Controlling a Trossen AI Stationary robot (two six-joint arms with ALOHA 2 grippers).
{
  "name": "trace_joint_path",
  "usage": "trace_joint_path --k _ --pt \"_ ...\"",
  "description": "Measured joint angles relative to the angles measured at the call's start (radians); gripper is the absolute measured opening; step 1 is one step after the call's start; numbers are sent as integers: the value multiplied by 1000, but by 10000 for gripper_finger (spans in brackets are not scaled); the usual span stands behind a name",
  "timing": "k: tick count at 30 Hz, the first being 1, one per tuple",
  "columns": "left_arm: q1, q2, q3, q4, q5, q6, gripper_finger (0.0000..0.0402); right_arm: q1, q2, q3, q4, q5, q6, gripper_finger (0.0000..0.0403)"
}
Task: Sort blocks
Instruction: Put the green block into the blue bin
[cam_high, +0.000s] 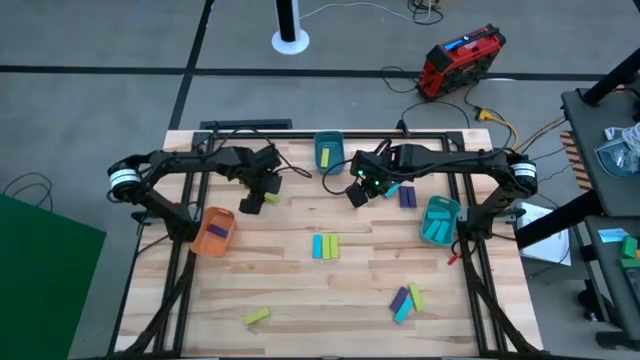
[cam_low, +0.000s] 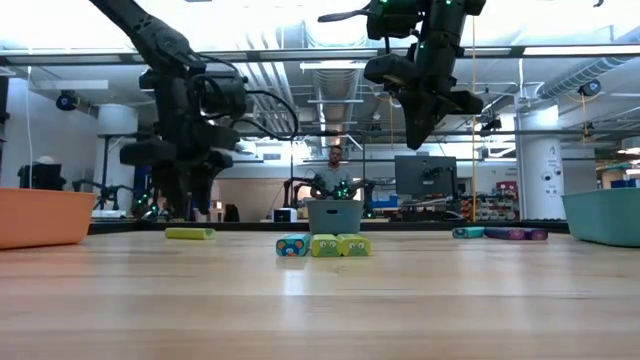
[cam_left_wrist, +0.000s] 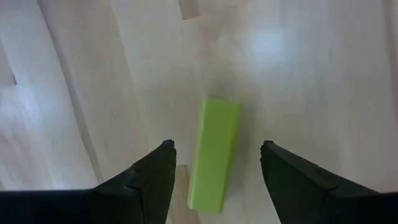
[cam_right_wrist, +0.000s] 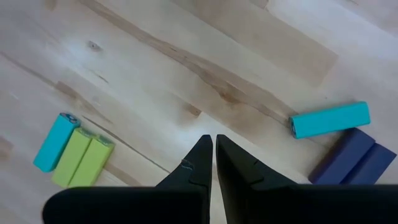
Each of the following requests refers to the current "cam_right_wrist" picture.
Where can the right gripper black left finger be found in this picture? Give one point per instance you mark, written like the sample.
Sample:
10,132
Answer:
174,202

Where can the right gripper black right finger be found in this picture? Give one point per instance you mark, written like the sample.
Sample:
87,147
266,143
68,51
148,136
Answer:
280,205

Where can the purple rectangular block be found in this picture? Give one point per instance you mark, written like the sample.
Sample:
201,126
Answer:
342,155
373,168

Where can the green frog-face block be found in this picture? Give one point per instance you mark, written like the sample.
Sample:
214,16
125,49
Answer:
71,158
90,165

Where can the teal rectangular block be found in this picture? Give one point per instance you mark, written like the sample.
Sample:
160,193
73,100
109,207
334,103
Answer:
329,119

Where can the teal mouse-face block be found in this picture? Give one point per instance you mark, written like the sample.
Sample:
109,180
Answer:
56,143

